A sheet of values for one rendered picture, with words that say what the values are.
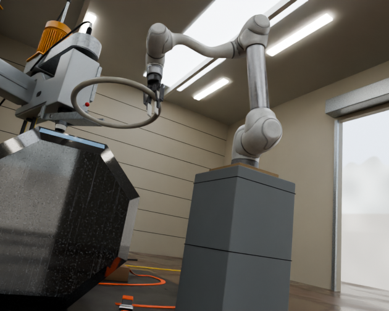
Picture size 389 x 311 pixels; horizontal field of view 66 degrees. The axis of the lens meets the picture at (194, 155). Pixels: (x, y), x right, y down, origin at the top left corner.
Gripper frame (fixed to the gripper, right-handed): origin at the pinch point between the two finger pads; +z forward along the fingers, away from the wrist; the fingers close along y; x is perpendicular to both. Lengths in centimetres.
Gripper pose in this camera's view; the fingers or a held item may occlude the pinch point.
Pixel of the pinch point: (152, 109)
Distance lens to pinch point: 158.9
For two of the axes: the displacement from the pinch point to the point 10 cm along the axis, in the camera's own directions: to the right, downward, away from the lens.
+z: 0.2, 9.1, -4.1
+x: -4.1, -3.7, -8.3
